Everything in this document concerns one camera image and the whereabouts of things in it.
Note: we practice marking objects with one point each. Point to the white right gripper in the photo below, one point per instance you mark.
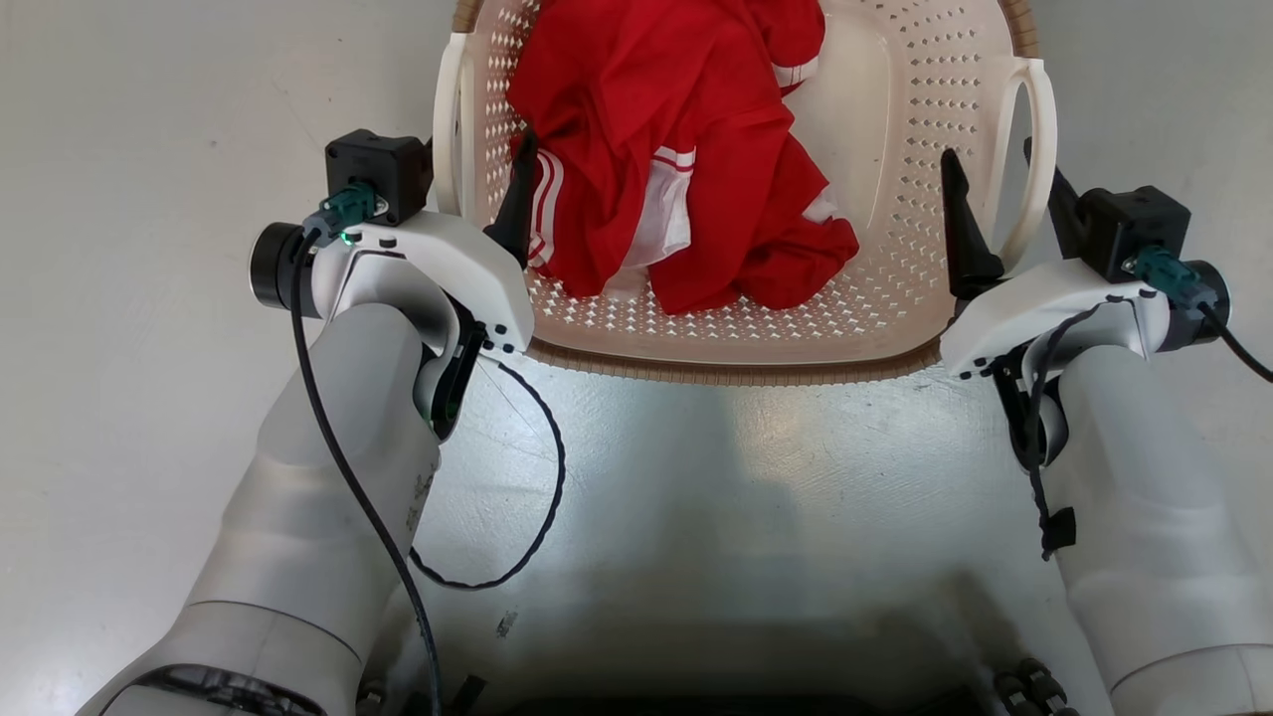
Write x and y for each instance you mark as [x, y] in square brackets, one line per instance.
[1044, 298]

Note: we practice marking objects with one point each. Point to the beige perforated plastic laundry basket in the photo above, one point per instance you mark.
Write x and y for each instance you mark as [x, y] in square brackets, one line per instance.
[895, 119]

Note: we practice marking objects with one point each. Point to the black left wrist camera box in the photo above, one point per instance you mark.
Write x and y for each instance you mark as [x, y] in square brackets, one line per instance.
[383, 169]

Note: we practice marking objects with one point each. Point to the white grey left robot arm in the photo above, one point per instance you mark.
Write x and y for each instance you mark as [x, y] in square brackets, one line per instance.
[318, 477]

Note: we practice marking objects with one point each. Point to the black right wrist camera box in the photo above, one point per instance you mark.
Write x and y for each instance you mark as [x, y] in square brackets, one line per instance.
[1134, 229]

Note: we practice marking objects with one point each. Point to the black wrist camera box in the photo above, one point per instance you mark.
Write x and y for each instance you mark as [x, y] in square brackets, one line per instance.
[383, 169]
[1134, 229]

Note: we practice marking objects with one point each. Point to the dark robot base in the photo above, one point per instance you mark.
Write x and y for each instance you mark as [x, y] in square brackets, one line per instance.
[746, 691]

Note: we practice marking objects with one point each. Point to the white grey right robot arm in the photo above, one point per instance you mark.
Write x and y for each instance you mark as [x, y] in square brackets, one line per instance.
[1144, 497]

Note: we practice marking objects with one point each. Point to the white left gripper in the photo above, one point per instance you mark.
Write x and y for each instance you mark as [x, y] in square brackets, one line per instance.
[448, 249]

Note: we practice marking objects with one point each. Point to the red garment with white stripes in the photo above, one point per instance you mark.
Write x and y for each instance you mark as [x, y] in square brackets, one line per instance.
[676, 109]

